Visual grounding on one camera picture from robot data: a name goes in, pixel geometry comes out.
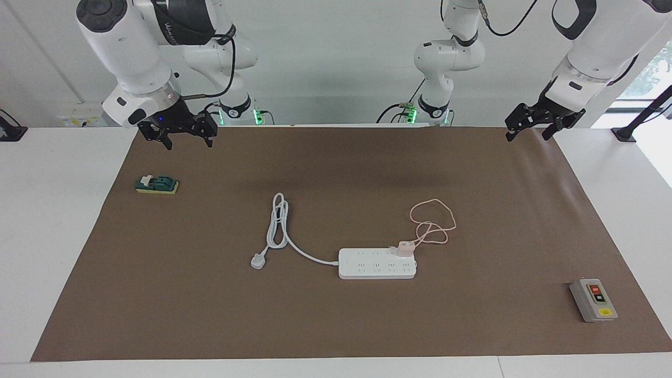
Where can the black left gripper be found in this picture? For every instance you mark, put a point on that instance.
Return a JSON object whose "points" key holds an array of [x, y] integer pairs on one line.
{"points": [[556, 111]]}

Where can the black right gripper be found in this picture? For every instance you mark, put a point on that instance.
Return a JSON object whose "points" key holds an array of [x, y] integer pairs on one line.
{"points": [[176, 121]]}

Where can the pink charger adapter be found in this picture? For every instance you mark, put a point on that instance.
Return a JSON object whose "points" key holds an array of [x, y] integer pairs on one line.
{"points": [[406, 248]]}

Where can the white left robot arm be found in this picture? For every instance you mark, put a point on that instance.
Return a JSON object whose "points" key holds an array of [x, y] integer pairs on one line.
{"points": [[598, 47]]}

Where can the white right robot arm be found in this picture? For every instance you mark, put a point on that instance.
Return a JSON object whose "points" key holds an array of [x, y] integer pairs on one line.
{"points": [[126, 47]]}

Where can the black angled stand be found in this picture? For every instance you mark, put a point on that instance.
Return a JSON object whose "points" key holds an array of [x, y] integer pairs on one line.
{"points": [[643, 116]]}

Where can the brown paper table mat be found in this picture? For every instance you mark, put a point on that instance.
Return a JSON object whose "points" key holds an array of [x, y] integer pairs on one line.
{"points": [[336, 320]]}

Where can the green knife switch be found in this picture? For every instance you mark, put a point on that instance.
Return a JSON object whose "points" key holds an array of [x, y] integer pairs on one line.
{"points": [[157, 184]]}

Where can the white wall outlet box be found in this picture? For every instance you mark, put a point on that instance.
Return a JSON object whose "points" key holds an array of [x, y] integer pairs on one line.
{"points": [[84, 116]]}

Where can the window with white frame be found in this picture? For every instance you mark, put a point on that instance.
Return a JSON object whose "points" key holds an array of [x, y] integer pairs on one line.
{"points": [[656, 68]]}

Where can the black clamp bracket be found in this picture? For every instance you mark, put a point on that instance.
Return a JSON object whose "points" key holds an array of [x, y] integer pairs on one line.
{"points": [[13, 132]]}

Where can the grey on-off switch box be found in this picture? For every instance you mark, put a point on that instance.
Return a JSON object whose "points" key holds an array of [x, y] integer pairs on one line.
{"points": [[593, 302]]}

